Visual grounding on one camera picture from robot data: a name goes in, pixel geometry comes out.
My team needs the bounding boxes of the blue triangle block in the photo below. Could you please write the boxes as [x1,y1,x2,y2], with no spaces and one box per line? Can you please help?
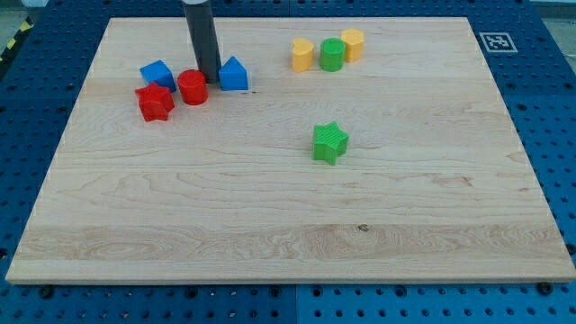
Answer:
[219,56,248,91]

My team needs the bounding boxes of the green star block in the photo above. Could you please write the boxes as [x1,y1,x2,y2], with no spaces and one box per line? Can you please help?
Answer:
[312,121,349,166]

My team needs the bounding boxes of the wooden board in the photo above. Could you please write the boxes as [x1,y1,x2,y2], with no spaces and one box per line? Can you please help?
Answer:
[6,17,575,285]

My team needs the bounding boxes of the green cylinder block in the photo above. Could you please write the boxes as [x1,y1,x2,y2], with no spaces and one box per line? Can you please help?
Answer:
[319,38,346,72]

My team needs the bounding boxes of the red cylinder block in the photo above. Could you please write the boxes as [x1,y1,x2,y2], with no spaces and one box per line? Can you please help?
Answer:
[177,69,208,105]

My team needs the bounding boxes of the yellow hexagon block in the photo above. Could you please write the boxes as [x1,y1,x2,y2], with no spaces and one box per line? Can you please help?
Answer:
[340,29,365,63]

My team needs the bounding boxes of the red star block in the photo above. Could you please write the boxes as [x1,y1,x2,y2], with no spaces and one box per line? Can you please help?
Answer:
[135,82,175,122]

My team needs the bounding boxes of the blue cube block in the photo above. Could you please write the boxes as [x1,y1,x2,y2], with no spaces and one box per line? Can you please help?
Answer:
[139,60,176,93]

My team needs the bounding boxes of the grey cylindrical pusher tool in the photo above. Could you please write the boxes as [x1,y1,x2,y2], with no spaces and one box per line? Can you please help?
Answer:
[181,0,221,84]

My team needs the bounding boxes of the black white fiducial marker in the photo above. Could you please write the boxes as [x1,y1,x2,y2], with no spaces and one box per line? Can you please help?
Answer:
[480,32,518,53]

